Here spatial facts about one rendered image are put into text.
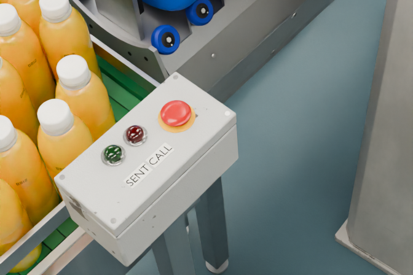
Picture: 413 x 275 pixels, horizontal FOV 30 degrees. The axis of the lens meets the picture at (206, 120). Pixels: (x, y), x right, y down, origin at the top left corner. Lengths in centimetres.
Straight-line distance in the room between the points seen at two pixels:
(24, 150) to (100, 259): 23
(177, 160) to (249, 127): 136
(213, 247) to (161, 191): 99
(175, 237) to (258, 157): 113
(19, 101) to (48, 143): 13
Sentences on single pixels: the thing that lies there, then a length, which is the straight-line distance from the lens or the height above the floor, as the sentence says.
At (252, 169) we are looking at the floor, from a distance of 214.
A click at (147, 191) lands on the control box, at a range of 85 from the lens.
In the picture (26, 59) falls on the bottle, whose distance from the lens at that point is 109.
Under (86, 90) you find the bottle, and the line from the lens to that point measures 99.
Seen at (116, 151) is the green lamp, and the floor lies 111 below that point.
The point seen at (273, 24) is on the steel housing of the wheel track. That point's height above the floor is 84.
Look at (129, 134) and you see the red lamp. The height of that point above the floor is 111.
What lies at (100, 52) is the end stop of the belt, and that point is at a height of 96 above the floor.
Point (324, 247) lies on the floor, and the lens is 203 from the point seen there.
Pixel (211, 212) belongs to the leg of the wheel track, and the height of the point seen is 33.
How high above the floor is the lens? 183
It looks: 55 degrees down
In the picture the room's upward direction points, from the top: 7 degrees counter-clockwise
